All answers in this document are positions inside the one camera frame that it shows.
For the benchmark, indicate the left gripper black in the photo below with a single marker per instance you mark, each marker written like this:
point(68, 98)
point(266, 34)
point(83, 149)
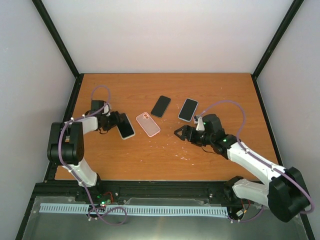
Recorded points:
point(117, 119)

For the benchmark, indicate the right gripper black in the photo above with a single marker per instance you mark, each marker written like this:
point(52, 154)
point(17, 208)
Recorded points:
point(186, 128)

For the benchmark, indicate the white phone case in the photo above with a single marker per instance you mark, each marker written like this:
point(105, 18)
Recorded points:
point(127, 127)

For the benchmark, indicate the phone with teal edge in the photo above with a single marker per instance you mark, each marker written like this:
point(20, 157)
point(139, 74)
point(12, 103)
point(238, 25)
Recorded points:
point(126, 126)

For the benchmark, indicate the light blue phone case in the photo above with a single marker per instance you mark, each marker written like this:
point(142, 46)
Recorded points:
point(188, 110)

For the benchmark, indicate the black phone green edge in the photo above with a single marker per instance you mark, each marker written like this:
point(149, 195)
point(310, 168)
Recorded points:
point(160, 106)

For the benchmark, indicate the pink phone case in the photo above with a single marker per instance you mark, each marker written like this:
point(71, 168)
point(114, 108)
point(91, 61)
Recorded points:
point(148, 124)

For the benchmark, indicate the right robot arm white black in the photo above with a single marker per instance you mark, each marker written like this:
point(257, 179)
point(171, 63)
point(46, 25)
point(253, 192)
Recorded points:
point(282, 190)

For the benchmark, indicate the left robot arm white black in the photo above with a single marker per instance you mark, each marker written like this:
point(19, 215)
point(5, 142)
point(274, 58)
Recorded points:
point(66, 146)

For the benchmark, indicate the small circuit board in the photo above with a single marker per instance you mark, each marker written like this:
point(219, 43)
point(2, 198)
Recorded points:
point(105, 199)

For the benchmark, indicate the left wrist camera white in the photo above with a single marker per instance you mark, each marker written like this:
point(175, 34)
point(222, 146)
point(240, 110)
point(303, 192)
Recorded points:
point(106, 110)

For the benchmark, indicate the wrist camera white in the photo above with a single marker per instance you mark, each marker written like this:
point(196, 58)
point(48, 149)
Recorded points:
point(106, 110)
point(198, 120)

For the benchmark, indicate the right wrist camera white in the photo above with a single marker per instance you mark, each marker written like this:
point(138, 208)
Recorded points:
point(198, 120)

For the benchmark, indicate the black aluminium frame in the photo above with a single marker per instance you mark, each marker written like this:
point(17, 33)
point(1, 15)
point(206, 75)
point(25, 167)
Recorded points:
point(211, 192)

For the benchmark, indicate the light blue cable duct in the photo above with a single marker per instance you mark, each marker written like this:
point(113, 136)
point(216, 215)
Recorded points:
point(139, 210)

